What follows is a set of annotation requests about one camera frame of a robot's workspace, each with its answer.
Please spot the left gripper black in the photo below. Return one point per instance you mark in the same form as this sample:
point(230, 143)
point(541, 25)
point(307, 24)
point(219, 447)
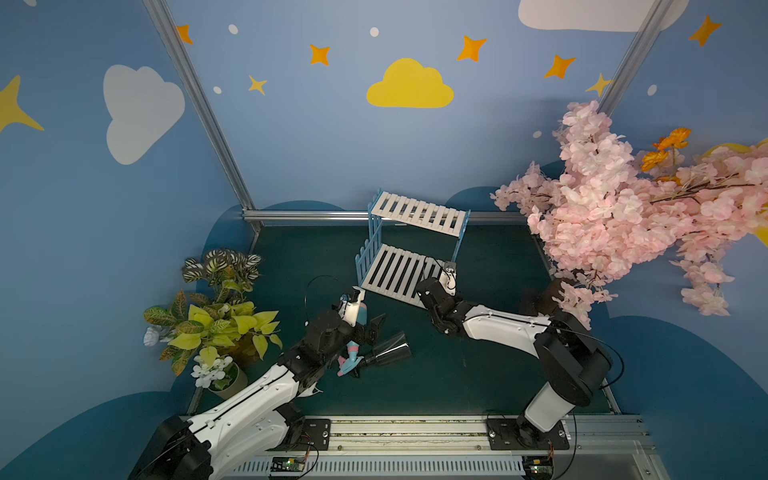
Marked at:
point(365, 335)

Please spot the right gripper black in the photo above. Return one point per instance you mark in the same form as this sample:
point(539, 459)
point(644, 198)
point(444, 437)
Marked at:
point(435, 294)

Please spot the blue white slatted shelf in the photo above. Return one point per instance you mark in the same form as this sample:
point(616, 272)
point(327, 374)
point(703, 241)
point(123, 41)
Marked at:
point(407, 237)

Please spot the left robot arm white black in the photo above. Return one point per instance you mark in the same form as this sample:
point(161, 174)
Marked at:
point(211, 444)

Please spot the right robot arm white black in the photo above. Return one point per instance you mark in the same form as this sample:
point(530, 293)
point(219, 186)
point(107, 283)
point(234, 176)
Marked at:
point(574, 362)

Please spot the brown tree pot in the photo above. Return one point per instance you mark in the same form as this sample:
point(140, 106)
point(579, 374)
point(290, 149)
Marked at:
point(544, 302)

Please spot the green yellow potted plant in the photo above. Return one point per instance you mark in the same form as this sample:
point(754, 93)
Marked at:
point(212, 334)

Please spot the left circuit board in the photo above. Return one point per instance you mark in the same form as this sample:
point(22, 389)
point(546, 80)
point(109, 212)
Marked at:
point(288, 465)

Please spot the circuit board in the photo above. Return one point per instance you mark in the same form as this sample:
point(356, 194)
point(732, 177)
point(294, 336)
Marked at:
point(537, 468)
point(288, 465)

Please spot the pink cherry blossom tree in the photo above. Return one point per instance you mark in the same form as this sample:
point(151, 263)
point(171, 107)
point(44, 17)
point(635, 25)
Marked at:
point(601, 216)

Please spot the right circuit board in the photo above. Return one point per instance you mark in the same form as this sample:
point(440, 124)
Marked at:
point(537, 468)

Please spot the orange artificial flowers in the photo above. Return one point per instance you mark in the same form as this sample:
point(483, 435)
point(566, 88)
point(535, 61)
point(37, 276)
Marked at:
point(666, 158)

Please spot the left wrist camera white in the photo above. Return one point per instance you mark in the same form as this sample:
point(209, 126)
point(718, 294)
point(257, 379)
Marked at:
point(352, 308)

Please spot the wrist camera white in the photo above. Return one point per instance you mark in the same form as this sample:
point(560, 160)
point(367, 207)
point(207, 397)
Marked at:
point(447, 277)
point(352, 308)

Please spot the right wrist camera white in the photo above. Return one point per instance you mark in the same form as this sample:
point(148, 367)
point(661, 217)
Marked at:
point(447, 277)

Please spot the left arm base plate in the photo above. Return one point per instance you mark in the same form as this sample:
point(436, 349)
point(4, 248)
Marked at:
point(308, 431)

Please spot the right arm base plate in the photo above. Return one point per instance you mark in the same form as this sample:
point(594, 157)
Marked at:
point(510, 434)

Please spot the aluminium frame back bar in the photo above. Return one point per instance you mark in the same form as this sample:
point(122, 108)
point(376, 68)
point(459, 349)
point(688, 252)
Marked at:
point(475, 217)

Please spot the aluminium rail front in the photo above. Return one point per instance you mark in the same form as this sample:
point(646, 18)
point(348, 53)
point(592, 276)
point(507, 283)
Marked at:
point(457, 447)

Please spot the aluminium frame right post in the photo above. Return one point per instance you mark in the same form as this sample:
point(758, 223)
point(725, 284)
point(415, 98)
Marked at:
point(639, 48)

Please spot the aluminium frame post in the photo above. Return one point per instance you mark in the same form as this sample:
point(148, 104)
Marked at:
point(163, 21)
point(639, 48)

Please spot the aluminium frame left post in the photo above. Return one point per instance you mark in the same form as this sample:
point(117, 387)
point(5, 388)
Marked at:
point(163, 21)

